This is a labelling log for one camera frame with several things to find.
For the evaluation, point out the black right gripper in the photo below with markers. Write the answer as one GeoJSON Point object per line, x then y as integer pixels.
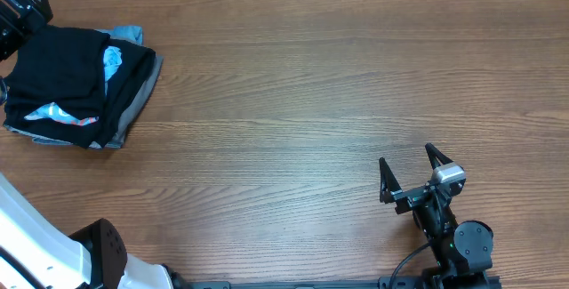
{"type": "Point", "coordinates": [391, 189]}

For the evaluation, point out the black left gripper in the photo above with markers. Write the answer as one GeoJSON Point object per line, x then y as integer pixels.
{"type": "Point", "coordinates": [33, 16]}

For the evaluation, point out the black t-shirt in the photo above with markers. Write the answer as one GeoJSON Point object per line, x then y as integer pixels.
{"type": "Point", "coordinates": [59, 65]}

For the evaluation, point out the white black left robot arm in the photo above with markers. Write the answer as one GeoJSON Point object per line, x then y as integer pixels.
{"type": "Point", "coordinates": [34, 254]}

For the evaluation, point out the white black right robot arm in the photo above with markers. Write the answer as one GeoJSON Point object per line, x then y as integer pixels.
{"type": "Point", "coordinates": [463, 251]}

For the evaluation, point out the black folded garment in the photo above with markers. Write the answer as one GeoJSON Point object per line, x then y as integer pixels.
{"type": "Point", "coordinates": [137, 64]}

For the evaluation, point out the light blue printed t-shirt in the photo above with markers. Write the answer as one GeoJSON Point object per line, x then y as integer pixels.
{"type": "Point", "coordinates": [112, 60]}

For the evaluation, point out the grey folded garment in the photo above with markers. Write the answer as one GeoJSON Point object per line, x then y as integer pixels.
{"type": "Point", "coordinates": [133, 110]}

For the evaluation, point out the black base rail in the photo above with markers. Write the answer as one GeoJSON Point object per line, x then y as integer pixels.
{"type": "Point", "coordinates": [302, 284]}

